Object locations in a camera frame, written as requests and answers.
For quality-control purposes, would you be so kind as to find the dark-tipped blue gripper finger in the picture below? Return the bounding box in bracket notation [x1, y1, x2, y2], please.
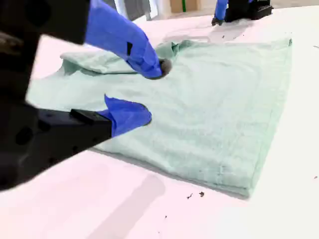
[86, 0, 173, 80]
[211, 0, 229, 26]

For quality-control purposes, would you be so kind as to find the grey hanging cloth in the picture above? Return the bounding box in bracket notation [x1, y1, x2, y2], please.
[113, 0, 153, 21]

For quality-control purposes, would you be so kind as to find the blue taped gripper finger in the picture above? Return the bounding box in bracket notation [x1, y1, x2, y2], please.
[37, 94, 152, 162]

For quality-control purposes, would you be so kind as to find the brown cardboard box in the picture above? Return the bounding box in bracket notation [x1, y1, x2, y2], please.
[170, 0, 200, 13]

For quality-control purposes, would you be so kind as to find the pale green T-shirt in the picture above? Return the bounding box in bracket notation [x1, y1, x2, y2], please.
[26, 37, 293, 199]

